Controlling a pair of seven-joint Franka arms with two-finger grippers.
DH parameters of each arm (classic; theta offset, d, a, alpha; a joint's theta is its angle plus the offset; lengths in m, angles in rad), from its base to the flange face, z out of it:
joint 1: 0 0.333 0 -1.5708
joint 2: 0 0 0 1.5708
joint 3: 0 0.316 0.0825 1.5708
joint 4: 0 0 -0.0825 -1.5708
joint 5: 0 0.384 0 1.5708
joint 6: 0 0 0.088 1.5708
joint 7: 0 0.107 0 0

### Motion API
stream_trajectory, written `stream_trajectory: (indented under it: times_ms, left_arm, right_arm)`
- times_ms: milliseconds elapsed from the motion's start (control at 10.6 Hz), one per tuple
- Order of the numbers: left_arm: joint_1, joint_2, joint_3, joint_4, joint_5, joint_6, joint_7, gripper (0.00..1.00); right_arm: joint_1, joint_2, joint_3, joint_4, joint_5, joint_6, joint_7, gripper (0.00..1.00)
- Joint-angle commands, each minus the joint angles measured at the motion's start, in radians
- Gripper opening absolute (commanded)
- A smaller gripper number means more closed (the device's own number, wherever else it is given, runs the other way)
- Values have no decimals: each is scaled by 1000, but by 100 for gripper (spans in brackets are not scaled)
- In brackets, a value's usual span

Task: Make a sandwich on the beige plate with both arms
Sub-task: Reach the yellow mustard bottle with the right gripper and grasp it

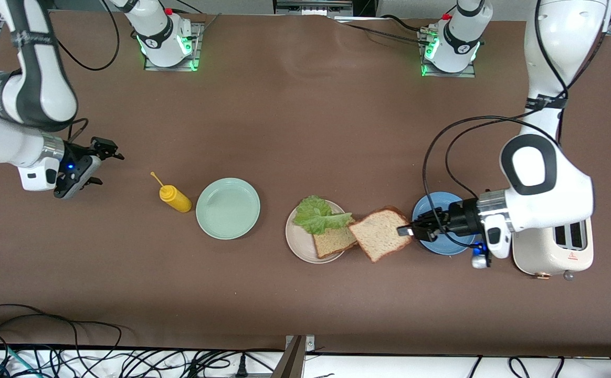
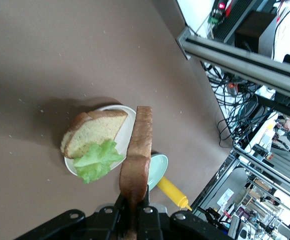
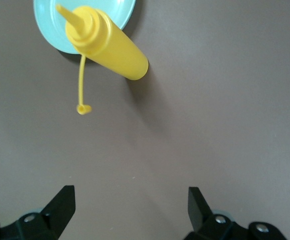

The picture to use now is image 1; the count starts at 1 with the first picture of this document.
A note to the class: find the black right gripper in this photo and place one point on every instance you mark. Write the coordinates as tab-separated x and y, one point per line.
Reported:
76	154

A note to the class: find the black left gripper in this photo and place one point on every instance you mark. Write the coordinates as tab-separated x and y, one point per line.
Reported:
461	218

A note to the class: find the brown bread slice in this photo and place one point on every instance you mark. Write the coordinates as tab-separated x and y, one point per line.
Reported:
332	241
379	236

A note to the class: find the yellow mustard squeeze bottle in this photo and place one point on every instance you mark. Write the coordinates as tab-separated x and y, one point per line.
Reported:
177	200

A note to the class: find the green lettuce leaf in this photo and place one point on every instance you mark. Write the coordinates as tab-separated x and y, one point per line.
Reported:
316	218

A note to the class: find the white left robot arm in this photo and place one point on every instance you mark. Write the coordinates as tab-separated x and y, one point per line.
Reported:
562	47

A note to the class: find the blue plate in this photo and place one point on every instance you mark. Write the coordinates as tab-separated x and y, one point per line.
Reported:
434	201

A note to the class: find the pale green plate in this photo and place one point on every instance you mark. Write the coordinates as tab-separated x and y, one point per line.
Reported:
228	209

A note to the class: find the beige plate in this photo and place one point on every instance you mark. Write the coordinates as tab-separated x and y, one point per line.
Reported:
297	244

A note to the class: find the white two-slot toaster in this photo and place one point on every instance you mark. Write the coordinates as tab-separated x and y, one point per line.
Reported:
547	257

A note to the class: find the white shelf board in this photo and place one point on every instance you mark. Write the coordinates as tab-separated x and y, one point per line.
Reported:
389	367

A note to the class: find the black power plug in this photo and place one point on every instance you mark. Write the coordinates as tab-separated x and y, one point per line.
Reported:
241	365

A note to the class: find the grey metal bracket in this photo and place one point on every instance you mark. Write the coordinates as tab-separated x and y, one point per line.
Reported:
292	362

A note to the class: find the aluminium frame profile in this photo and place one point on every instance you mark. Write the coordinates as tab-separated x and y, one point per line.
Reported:
311	8

